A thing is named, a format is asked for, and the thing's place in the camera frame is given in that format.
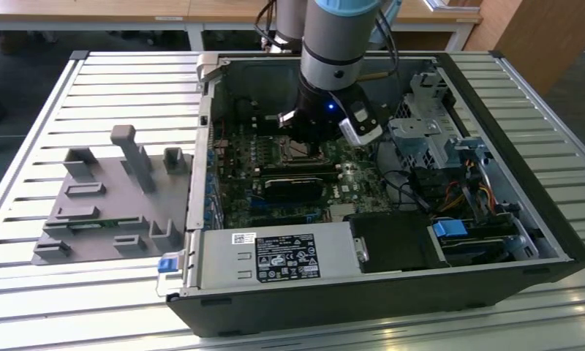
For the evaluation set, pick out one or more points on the silver green CPU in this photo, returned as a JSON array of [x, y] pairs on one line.
[[300, 150]]

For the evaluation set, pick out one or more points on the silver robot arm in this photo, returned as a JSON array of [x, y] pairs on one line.
[[330, 36]]

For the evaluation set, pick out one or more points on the green motherboard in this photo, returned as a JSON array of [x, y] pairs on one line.
[[356, 172]]

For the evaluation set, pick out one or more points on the silver drive cage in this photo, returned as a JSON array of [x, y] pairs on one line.
[[414, 131]]

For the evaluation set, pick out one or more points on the black graphics card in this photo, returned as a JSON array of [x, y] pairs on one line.
[[292, 190]]

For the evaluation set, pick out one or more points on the silver chipset heatsink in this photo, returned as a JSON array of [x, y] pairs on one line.
[[342, 212]]

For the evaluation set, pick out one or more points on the black plastic shroud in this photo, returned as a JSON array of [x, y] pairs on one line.
[[394, 241]]

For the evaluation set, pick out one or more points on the blue disk carrier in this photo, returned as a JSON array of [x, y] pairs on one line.
[[448, 228]]

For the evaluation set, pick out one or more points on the silver power supply unit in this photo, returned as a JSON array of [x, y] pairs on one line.
[[224, 252]]

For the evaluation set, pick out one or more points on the grey parts rack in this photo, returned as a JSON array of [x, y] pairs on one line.
[[112, 190]]

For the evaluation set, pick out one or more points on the wooden cabinet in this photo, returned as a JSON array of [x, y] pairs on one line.
[[541, 36]]

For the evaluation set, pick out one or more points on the green RAM stick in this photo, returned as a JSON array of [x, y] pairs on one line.
[[106, 223]]

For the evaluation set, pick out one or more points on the black PC case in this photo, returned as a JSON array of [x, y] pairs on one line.
[[321, 314]]

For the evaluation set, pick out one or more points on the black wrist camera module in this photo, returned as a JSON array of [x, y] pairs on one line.
[[285, 120]]

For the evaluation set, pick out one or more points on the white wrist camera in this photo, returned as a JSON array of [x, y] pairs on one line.
[[362, 126]]

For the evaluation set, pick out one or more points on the wooden desk white frame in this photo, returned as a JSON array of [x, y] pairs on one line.
[[224, 7], [77, 7]]

